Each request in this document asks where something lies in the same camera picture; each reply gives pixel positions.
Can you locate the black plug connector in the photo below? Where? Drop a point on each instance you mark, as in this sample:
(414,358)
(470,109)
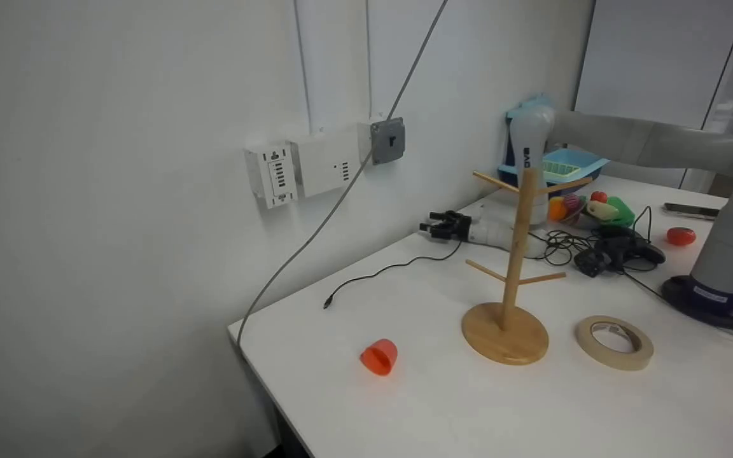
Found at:
(449,225)

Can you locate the orange toy ball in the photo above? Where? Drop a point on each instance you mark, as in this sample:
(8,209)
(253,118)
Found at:
(559,209)

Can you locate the black flat object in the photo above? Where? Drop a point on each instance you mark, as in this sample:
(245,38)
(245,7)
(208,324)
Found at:
(689,209)

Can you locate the white labelled wall box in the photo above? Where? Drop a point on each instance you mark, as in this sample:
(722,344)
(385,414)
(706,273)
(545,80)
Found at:
(270,173)

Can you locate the green toy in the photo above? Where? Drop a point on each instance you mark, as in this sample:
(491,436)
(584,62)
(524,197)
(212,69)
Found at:
(617,215)

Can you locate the blue plastic basket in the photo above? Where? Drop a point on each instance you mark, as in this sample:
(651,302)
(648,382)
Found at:
(573,161)

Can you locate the wooden mug tree stand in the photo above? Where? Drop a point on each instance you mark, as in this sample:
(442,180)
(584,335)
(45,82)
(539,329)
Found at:
(507,333)

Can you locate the white wall conduit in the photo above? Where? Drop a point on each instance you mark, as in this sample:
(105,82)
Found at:
(371,59)
(304,59)

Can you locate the white idle robot arm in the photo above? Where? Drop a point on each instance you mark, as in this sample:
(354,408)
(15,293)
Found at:
(638,141)

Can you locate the black rounded device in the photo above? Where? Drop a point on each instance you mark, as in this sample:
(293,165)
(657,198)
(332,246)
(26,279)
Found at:
(634,253)

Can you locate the red toy ball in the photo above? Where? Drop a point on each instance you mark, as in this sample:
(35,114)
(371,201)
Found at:
(680,237)

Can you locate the black round arm base plate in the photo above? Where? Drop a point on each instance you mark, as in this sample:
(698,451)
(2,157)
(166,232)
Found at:
(698,305)

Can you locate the orange plastic cup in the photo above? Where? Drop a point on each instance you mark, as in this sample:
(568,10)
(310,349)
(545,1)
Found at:
(379,357)

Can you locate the small red toy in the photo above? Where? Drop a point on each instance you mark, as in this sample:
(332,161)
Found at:
(599,197)

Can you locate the grey wall junction box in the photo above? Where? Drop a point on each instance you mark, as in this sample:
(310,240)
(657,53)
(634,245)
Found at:
(388,141)

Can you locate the black power adapter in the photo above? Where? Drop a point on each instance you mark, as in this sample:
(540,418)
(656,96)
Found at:
(592,260)

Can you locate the purple toy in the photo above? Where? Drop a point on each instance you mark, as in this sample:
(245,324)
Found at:
(573,204)

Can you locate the beige masking tape roll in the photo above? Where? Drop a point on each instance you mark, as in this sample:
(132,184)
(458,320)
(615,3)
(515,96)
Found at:
(615,361)

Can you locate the white wall junction box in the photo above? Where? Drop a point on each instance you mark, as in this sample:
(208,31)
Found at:
(328,161)

